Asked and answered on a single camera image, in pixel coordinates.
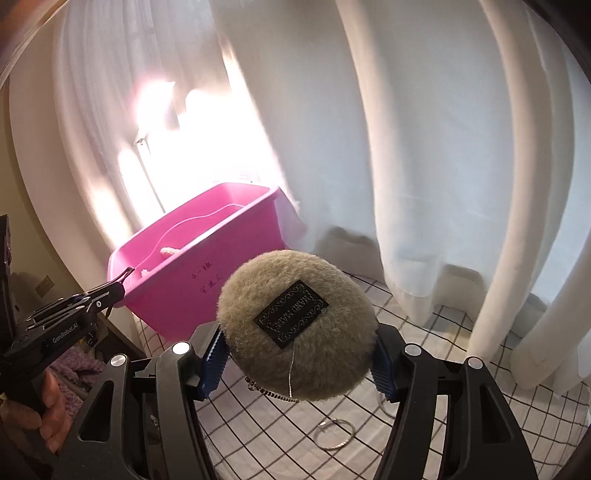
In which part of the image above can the small silver bangle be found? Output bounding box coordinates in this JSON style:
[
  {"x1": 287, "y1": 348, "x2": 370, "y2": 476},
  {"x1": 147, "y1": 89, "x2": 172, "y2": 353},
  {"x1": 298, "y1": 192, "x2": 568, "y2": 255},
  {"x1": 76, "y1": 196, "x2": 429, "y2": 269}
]
[{"x1": 315, "y1": 418, "x2": 356, "y2": 450}]

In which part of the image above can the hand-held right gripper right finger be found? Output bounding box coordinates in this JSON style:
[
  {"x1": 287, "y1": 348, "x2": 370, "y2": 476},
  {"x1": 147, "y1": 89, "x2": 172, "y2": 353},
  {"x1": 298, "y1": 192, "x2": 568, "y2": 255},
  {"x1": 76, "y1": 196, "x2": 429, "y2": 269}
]
[{"x1": 369, "y1": 323, "x2": 539, "y2": 480}]

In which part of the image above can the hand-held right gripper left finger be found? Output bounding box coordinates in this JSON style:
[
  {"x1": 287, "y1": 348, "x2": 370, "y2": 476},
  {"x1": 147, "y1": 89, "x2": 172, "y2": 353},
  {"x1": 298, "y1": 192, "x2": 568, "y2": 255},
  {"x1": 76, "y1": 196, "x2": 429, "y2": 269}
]
[{"x1": 60, "y1": 322, "x2": 229, "y2": 480}]

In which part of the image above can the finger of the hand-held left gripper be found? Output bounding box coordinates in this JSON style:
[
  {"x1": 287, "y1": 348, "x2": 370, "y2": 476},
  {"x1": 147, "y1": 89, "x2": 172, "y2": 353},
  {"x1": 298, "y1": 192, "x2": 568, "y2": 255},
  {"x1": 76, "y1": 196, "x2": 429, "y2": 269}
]
[
  {"x1": 76, "y1": 267, "x2": 134, "y2": 303},
  {"x1": 28, "y1": 284, "x2": 125, "y2": 330}
]

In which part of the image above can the cream thick curtain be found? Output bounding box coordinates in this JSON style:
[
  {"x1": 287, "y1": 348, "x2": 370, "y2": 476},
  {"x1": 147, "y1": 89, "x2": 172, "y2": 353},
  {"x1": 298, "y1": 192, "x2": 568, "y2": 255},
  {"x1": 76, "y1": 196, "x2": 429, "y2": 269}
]
[{"x1": 462, "y1": 0, "x2": 591, "y2": 398}]

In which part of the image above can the white sheer curtain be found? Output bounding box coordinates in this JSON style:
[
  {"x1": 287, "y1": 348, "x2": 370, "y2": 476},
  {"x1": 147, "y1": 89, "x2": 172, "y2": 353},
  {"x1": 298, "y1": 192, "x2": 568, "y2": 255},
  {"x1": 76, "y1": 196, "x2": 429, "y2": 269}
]
[{"x1": 51, "y1": 0, "x2": 467, "y2": 324}]

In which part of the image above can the beige plush puff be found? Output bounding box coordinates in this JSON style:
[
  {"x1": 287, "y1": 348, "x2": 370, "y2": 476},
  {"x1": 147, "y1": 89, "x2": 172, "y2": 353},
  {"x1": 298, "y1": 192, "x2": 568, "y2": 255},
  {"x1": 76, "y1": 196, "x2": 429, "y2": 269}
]
[{"x1": 217, "y1": 250, "x2": 380, "y2": 402}]

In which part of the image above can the person's left hand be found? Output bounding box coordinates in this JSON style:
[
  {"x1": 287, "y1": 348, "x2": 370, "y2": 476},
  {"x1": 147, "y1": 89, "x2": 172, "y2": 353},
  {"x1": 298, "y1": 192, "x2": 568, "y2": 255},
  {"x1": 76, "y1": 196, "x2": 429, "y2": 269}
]
[{"x1": 0, "y1": 378, "x2": 65, "y2": 455}]

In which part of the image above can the checked white tablecloth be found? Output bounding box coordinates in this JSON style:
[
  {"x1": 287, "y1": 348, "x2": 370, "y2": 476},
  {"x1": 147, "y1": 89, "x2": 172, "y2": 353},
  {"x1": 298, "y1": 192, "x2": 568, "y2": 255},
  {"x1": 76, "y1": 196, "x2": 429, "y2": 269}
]
[{"x1": 134, "y1": 272, "x2": 591, "y2": 480}]

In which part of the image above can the pink strawberry headband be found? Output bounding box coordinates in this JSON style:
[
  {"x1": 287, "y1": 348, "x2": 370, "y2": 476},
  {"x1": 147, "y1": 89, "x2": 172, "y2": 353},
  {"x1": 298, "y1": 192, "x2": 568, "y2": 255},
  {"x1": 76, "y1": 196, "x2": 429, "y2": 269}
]
[{"x1": 139, "y1": 246, "x2": 180, "y2": 278}]

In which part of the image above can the purple knit cloth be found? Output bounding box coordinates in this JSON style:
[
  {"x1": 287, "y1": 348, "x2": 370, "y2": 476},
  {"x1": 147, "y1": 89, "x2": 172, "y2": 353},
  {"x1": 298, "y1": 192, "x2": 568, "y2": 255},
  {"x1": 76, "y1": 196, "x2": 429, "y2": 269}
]
[{"x1": 48, "y1": 348, "x2": 109, "y2": 402}]

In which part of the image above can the pink plastic basin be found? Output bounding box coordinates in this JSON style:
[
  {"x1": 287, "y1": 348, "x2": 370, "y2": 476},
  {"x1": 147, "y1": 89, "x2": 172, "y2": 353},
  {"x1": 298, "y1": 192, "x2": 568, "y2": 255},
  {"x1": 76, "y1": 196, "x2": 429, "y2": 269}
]
[{"x1": 108, "y1": 182, "x2": 308, "y2": 340}]

